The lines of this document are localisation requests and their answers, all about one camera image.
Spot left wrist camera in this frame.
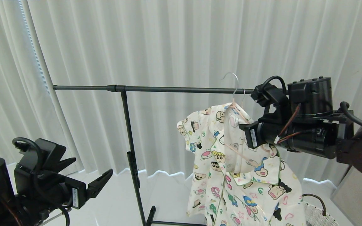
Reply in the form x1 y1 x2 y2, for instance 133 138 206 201
14 138 68 196

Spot black clothes rack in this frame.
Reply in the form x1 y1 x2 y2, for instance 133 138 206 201
53 84 255 226

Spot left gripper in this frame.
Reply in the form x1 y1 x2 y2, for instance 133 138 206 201
43 157 113 217

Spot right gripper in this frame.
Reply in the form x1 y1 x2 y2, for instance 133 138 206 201
239 119 338 159

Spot white laundry basket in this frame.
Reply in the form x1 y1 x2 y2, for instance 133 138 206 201
302 194 338 226

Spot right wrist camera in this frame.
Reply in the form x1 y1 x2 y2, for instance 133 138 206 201
251 82 291 123

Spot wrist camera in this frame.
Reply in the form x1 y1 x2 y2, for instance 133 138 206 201
251 82 291 123
14 138 68 196

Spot cream printed garment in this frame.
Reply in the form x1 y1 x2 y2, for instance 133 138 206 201
177 102 307 226

